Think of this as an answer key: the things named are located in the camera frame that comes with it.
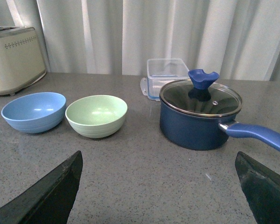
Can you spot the blue bowl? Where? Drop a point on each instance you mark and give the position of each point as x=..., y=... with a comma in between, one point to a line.
x=35, y=113

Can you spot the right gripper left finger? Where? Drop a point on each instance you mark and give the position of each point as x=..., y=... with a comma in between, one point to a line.
x=50, y=200

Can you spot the dark blue saucepan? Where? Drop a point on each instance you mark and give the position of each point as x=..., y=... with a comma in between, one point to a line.
x=201, y=133

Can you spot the clear plastic container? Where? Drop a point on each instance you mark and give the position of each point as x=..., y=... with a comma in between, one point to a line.
x=161, y=71

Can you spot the cream toaster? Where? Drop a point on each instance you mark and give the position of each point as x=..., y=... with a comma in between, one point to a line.
x=21, y=60

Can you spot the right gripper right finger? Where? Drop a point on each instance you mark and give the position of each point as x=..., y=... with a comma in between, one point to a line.
x=261, y=187

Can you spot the green bowl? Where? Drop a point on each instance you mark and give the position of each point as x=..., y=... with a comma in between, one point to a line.
x=97, y=116

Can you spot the white curtain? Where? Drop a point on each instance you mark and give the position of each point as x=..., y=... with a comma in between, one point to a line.
x=239, y=39

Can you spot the glass pot lid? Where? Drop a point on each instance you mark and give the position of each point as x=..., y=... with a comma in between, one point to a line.
x=201, y=96

